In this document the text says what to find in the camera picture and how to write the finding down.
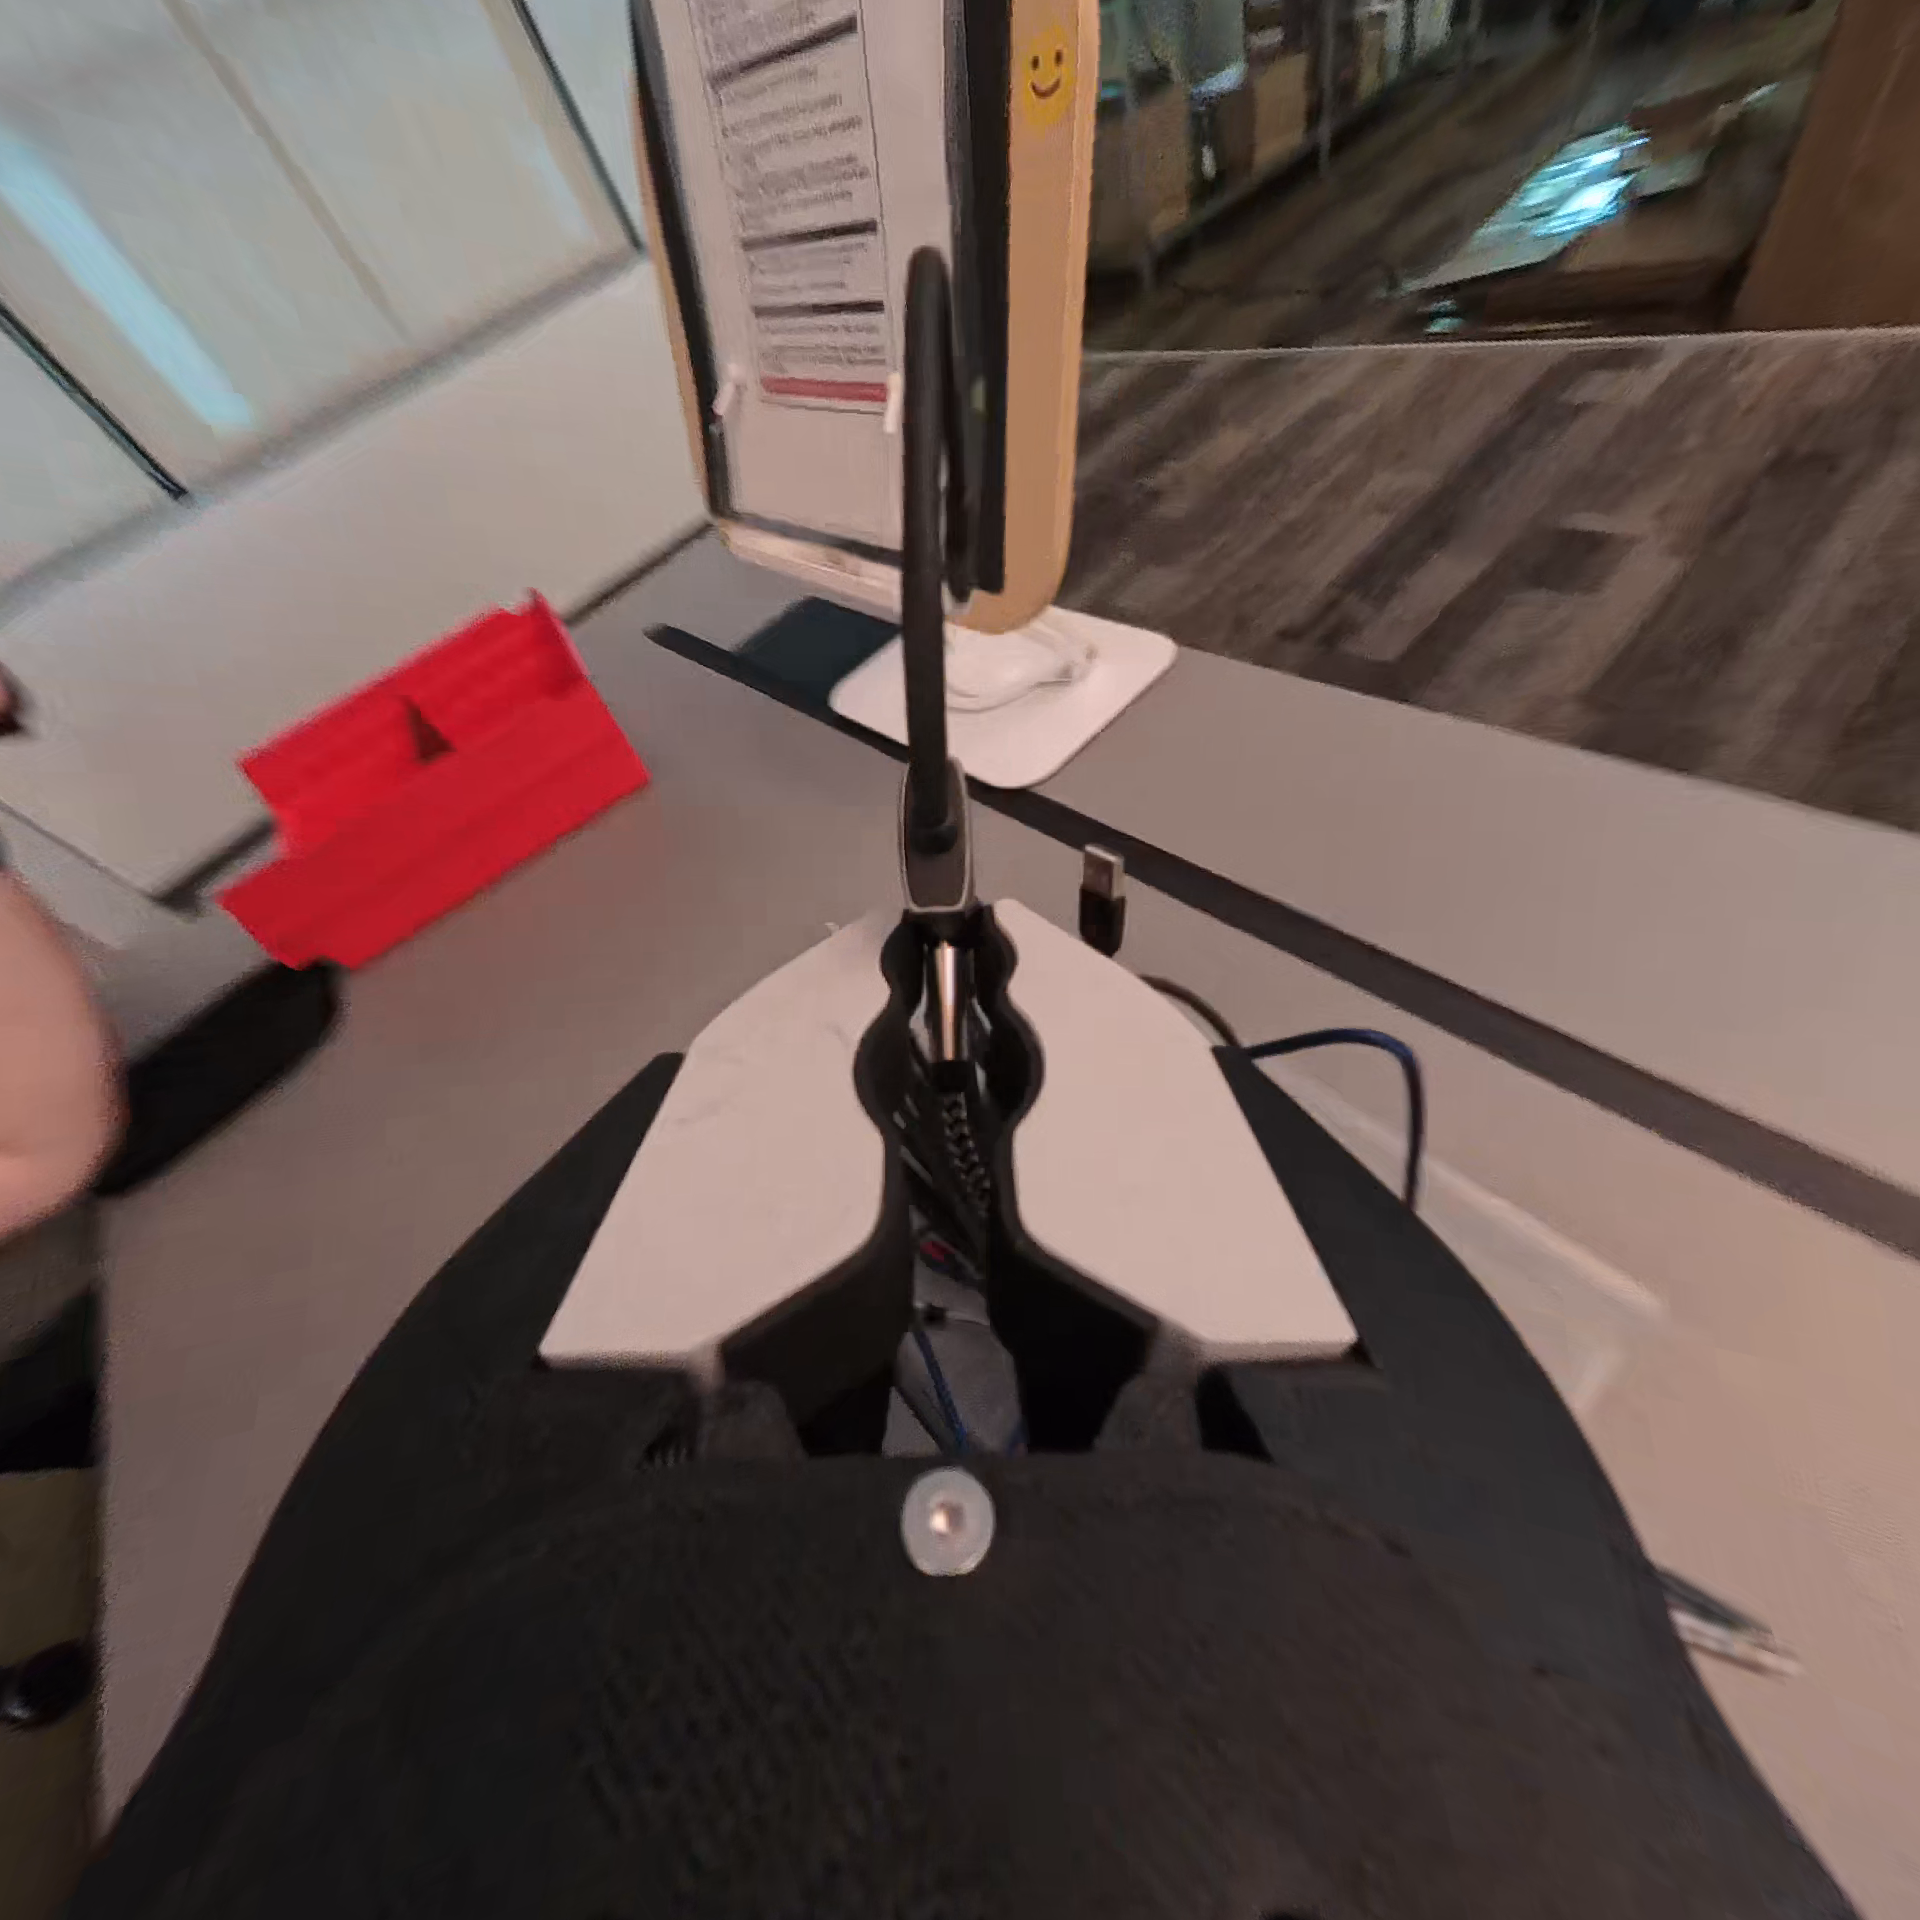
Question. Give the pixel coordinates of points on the grey usb hub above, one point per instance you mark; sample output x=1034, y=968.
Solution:
x=939, y=840

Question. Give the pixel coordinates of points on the red plastic bin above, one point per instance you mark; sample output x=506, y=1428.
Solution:
x=450, y=840

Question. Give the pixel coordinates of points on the person's olive clothing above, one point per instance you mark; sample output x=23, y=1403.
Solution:
x=43, y=1530

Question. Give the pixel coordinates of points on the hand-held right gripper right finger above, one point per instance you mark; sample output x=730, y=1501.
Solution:
x=1171, y=1186

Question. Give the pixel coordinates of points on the person's left forearm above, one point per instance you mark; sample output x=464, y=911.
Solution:
x=52, y=1080

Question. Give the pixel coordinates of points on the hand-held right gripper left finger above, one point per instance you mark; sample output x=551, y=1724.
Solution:
x=721, y=1186

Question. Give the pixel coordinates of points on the yellow smiley sticker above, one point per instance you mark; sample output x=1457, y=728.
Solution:
x=1046, y=79

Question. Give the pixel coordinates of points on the printed instruction sheet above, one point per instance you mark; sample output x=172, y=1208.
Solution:
x=795, y=181

